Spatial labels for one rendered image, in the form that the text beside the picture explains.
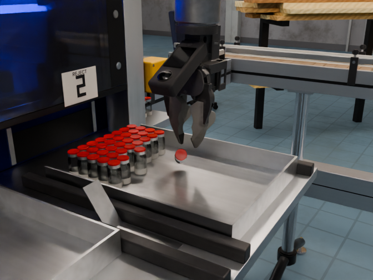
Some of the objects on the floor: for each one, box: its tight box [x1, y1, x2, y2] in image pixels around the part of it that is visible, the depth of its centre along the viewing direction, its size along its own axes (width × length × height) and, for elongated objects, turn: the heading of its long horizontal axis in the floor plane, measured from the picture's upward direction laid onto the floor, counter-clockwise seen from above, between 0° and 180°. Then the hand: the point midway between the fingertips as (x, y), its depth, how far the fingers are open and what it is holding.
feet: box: [269, 237, 306, 280], centre depth 179 cm, size 8×50×14 cm, turn 149°
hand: (186, 139), depth 75 cm, fingers closed
